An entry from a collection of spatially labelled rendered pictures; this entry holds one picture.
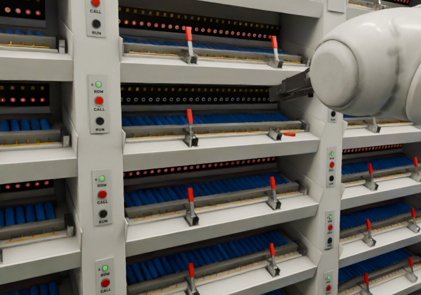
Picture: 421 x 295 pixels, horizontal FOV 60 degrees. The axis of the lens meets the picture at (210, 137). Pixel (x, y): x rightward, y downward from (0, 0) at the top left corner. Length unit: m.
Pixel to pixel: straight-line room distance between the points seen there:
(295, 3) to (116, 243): 0.78
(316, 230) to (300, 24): 0.65
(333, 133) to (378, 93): 0.80
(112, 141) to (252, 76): 0.40
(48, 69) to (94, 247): 0.39
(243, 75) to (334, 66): 0.59
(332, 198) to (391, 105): 0.83
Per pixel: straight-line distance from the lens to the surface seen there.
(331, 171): 1.20
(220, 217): 0.99
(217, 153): 0.93
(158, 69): 0.85
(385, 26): 0.42
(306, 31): 1.21
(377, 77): 0.39
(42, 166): 0.80
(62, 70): 0.80
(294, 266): 1.22
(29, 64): 0.80
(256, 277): 1.13
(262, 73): 1.00
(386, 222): 1.59
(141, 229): 0.91
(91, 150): 0.81
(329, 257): 1.28
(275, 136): 1.04
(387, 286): 1.64
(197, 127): 0.96
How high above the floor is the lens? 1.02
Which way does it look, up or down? 6 degrees down
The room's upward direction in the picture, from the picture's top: straight up
